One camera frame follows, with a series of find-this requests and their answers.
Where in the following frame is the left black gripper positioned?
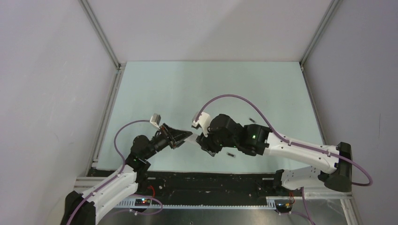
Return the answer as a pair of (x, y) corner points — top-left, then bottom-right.
(143, 123), (192, 160)

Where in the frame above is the white remote control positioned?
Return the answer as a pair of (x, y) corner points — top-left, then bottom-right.
(184, 134), (200, 146)

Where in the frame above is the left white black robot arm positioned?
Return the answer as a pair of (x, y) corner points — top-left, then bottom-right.
(61, 124), (193, 225)

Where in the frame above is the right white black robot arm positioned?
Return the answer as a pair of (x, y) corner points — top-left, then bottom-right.
(192, 112), (352, 196)

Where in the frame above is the left controller board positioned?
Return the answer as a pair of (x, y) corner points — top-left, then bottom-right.
(134, 198), (152, 207)

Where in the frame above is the controller board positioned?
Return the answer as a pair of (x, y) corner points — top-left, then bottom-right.
(275, 203), (292, 215)
(134, 198), (152, 207)

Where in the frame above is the right controller board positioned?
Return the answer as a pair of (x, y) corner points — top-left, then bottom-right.
(275, 203), (292, 215)

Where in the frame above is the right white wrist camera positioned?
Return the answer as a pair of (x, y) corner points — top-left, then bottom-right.
(191, 112), (212, 137)

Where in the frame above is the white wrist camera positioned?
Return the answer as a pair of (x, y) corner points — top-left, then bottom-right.
(149, 113), (161, 130)
(191, 112), (212, 137)

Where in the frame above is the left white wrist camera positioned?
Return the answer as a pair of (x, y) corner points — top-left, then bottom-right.
(149, 113), (161, 130)

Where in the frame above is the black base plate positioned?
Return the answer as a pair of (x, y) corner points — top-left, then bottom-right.
(90, 170), (304, 206)

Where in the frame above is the grey slotted cable duct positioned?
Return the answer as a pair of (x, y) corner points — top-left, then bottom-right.
(115, 198), (276, 210)

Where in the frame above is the left aluminium frame rail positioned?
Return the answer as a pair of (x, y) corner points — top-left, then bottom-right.
(79, 0), (122, 168)

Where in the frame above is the aluminium frame rail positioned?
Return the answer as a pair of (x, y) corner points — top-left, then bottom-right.
(299, 0), (343, 144)
(79, 0), (122, 168)

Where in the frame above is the right aluminium frame rail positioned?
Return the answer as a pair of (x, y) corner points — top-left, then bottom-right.
(299, 0), (343, 144)

